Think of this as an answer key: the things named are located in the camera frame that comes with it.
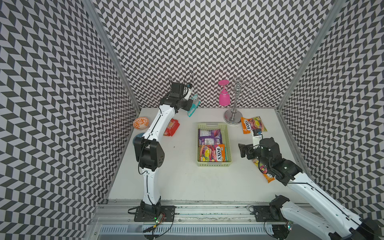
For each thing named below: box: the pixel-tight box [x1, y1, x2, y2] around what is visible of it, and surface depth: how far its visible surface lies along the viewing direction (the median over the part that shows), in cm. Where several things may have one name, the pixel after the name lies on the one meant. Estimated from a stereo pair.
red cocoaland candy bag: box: [163, 118, 180, 137], surface depth 104 cm
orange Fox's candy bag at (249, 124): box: [241, 116, 268, 134], surface depth 108 cm
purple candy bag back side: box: [198, 128, 223, 146], surface depth 98 cm
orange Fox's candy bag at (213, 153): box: [199, 144, 226, 162], surface depth 91 cm
